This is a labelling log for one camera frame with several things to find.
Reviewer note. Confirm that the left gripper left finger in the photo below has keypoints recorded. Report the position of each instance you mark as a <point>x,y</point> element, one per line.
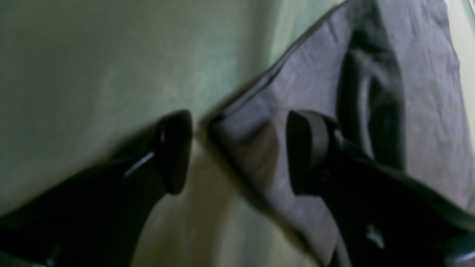
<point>95,218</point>

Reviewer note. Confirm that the light green table cloth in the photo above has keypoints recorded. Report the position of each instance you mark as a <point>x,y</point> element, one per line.
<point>81,77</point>

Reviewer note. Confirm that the grey t-shirt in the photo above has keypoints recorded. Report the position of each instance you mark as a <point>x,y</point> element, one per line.
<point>387,73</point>

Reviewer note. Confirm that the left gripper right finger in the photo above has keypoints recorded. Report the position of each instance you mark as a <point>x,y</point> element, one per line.
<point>385,218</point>

